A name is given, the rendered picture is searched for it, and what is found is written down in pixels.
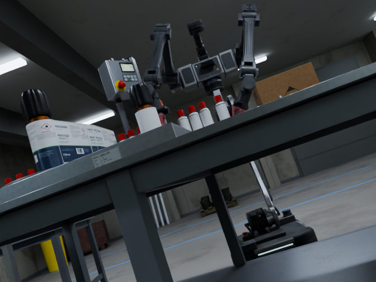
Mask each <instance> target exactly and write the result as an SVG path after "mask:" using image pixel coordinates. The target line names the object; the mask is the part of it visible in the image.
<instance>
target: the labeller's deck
mask: <svg viewBox="0 0 376 282"><path fill-rule="evenodd" d="M189 132H191V131H190V130H187V129H185V128H183V127H181V126H179V125H176V124H174V123H168V124H165V125H162V126H160V127H157V128H155V129H152V130H150V131H147V132H145V133H142V134H139V135H137V136H134V137H132V138H129V139H127V140H124V141H122V142H119V143H116V144H114V145H111V146H109V147H106V148H104V149H100V150H99V151H96V152H93V153H91V154H88V155H86V156H83V157H81V158H77V159H75V160H73V161H70V162H68V163H65V164H62V165H60V166H58V167H54V168H52V169H50V170H47V171H44V172H42V173H39V174H37V175H35V176H31V177H29V178H26V179H24V180H21V181H19V182H16V183H14V184H11V185H8V186H6V187H3V188H1V189H0V204H2V203H5V202H7V201H10V200H13V199H15V198H18V197H20V196H23V195H26V194H29V193H31V192H34V191H36V190H39V189H42V188H44V187H47V186H50V185H52V184H55V183H57V182H60V181H63V180H66V179H68V178H71V177H73V176H76V175H79V174H81V173H84V172H87V171H89V170H92V169H94V168H97V167H100V166H103V165H105V164H108V163H110V162H113V161H115V160H118V159H121V158H124V157H126V156H129V155H131V154H134V153H136V152H140V151H142V150H145V149H147V148H150V147H152V146H155V145H157V144H161V143H163V142H166V141H168V140H171V139H173V138H177V137H179V136H182V135H184V134H187V133H189Z"/></svg>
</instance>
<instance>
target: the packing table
mask: <svg viewBox="0 0 376 282"><path fill-rule="evenodd" d="M94 217H95V216H94ZM94 217H90V218H87V219H84V220H82V221H79V222H76V223H75V226H76V230H78V229H81V228H83V227H85V228H86V232H87V235H88V239H89V242H90V246H91V250H92V253H93V257H94V259H95V263H96V267H97V271H98V276H97V277H95V278H94V279H93V280H92V281H91V282H98V281H101V282H108V281H107V277H106V274H105V270H104V266H103V264H102V260H101V256H100V253H99V250H98V246H97V243H96V239H95V235H94V232H93V229H92V225H91V222H90V219H91V218H94ZM62 235H64V234H63V230H62V228H61V227H60V228H57V229H54V230H52V231H48V232H45V233H42V234H38V235H36V236H33V237H29V238H26V239H23V240H20V241H17V242H14V243H12V248H13V252H16V251H19V250H22V249H24V248H27V247H30V246H33V245H36V244H39V243H42V242H45V241H48V240H51V242H52V245H53V249H54V253H55V257H56V260H57V264H58V268H59V272H60V275H61V278H62V282H72V281H71V277H70V274H69V270H68V266H67V262H66V260H65V256H64V252H63V248H62V244H61V241H60V238H59V236H62ZM1 256H3V253H2V248H1V247H0V257H1Z"/></svg>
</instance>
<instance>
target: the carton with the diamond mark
mask: <svg viewBox="0 0 376 282"><path fill-rule="evenodd" d="M319 83H320V82H319V80H318V77H317V75H316V72H315V70H314V68H313V65H312V63H311V62H309V63H307V64H304V65H301V66H299V67H296V68H293V69H291V70H288V71H286V72H282V73H280V74H277V75H275V76H272V77H269V78H267V79H264V80H261V81H259V82H256V83H255V86H254V88H253V96H254V99H255V101H256V105H257V107H258V106H261V105H263V104H266V103H268V102H271V101H274V100H277V99H279V96H282V97H284V96H287V95H290V94H292V93H295V92H298V91H300V90H303V89H305V88H308V87H311V86H314V85H316V84H319Z"/></svg>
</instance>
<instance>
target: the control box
mask: <svg viewBox="0 0 376 282"><path fill-rule="evenodd" d="M119 62H120V63H132V64H133V61H120V60H106V61H104V62H103V63H102V65H101V66H100V67H99V68H98V71H99V74H100V77H101V80H102V84H103V86H104V89H105V93H106V96H107V100H108V101H116V100H130V97H129V88H130V87H131V86H133V85H135V84H138V83H140V82H139V79H138V81H131V82H125V84H126V86H125V87H124V88H120V87H119V81H124V78H123V74H136V75H137V73H136V70H135V67H134V64H133V67H134V70H135V72H122V71H121V68H120V64H119ZM137 78H138V76H137Z"/></svg>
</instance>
